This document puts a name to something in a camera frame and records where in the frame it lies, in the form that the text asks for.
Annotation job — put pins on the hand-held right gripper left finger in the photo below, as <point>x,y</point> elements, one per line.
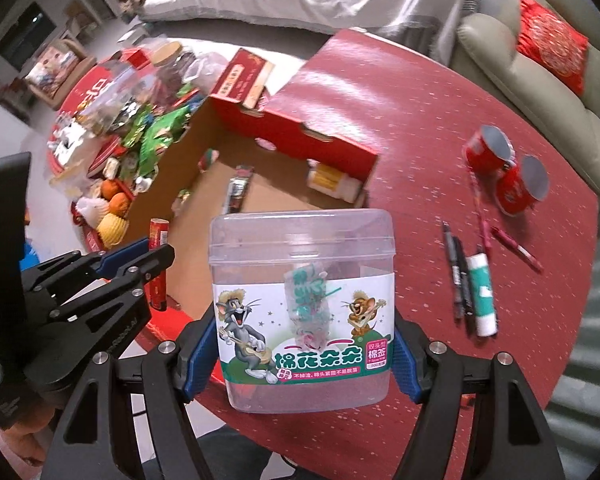
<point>197,355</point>

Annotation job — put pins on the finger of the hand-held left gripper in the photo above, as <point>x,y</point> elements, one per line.
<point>125,255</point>
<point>150,267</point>

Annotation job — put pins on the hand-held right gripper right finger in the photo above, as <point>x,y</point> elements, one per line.
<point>406,360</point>

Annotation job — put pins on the black marker pen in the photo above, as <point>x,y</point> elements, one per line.
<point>464,285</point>

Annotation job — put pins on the green white glue stick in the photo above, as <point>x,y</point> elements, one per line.
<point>482,295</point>

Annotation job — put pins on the grey grip pen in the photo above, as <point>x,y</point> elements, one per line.
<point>451,265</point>

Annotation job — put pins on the dark red emblem pack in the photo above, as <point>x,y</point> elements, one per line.
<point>237,190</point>

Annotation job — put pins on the red cardboard box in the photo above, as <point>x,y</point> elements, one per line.
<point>275,195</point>

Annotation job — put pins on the clear plastic container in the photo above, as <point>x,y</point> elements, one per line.
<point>300,240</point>

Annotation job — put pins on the pink grip pen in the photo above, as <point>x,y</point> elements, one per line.
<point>515,248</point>

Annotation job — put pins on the white bottle yellow label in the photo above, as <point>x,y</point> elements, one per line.
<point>332,180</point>

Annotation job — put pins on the person's left forearm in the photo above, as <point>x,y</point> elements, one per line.
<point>10,450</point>

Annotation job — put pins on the blue plastic bag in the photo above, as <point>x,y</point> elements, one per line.
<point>28,257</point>

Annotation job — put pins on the fruit in yellow foam net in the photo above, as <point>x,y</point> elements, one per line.
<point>112,228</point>

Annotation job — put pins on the orange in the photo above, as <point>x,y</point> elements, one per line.
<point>119,205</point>
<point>107,188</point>

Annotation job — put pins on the fruit in white foam net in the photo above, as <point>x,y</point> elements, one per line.
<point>87,210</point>

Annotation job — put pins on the green chip bag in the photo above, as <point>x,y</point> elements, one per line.
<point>162,140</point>

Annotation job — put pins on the large clear plastic bag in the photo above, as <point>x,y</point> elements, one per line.
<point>112,95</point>

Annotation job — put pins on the thin red pen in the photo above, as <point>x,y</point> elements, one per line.
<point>480,215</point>

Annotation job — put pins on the round red patterned tray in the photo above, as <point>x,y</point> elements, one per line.
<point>87,87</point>

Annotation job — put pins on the armchair with cushions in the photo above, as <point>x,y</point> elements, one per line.
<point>55,72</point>

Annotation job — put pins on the white plastic bag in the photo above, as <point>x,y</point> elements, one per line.
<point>205,70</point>

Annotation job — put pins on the glass jar wooden lid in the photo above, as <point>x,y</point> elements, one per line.
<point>170,52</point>

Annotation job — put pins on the red gift carton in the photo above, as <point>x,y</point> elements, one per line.
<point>240,77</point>

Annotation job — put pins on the red paper cup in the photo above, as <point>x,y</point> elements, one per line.
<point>487,152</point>
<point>522,185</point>

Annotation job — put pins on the dark television screen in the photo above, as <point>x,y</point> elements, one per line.
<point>27,32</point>

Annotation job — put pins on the grey-green sofa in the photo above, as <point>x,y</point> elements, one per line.
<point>485,50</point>

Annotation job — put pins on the red patterned cushion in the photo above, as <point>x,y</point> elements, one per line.
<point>550,42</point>

